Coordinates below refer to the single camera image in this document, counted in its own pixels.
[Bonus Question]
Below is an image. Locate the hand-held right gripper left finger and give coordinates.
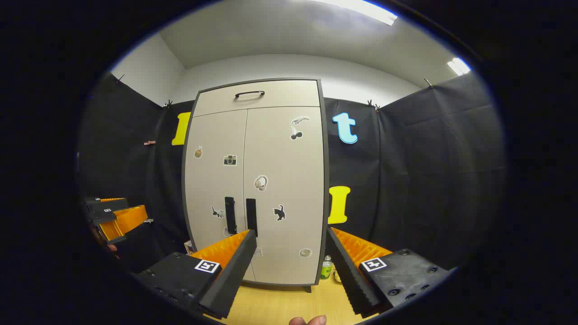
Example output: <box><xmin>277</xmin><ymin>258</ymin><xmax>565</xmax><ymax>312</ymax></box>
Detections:
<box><xmin>135</xmin><ymin>229</ymin><xmax>258</xmax><ymax>320</ymax></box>

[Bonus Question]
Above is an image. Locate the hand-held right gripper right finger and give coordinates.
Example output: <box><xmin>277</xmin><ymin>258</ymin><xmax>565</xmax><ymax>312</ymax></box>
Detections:
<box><xmin>326</xmin><ymin>227</ymin><xmax>457</xmax><ymax>317</ymax></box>

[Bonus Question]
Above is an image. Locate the beige cabinet door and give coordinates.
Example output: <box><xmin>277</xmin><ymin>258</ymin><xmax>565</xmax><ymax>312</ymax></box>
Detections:
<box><xmin>184</xmin><ymin>110</ymin><xmax>248</xmax><ymax>283</ymax></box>
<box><xmin>243</xmin><ymin>107</ymin><xmax>326</xmax><ymax>286</ymax></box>

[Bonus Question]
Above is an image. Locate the beige double-door shoe cabinet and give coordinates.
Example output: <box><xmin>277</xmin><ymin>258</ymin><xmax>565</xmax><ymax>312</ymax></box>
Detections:
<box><xmin>182</xmin><ymin>78</ymin><xmax>330</xmax><ymax>293</ymax></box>

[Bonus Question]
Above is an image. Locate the black backdrop cloth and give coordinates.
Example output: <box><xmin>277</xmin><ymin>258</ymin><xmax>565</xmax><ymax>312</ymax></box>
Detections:
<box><xmin>77</xmin><ymin>70</ymin><xmax>506</xmax><ymax>276</ymax></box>

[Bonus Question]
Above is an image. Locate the small ceiling light panel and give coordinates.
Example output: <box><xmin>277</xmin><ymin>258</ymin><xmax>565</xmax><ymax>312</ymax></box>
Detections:
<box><xmin>447</xmin><ymin>57</ymin><xmax>471</xmax><ymax>76</ymax></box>

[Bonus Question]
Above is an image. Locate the long ceiling light panel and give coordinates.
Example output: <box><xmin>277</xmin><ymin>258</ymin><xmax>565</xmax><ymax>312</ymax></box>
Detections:
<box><xmin>312</xmin><ymin>0</ymin><xmax>398</xmax><ymax>26</ymax></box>

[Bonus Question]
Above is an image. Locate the beige drawer with black handle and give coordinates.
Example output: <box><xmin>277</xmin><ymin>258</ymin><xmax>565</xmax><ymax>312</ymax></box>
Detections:
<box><xmin>193</xmin><ymin>80</ymin><xmax>321</xmax><ymax>118</ymax></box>

